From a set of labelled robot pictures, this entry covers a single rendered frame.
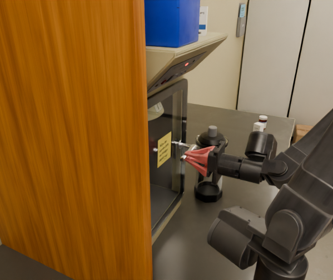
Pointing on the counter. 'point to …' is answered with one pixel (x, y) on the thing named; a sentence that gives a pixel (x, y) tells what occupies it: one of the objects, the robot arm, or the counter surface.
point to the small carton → (203, 20)
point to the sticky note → (164, 149)
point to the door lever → (186, 150)
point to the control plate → (175, 71)
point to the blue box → (171, 22)
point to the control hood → (179, 55)
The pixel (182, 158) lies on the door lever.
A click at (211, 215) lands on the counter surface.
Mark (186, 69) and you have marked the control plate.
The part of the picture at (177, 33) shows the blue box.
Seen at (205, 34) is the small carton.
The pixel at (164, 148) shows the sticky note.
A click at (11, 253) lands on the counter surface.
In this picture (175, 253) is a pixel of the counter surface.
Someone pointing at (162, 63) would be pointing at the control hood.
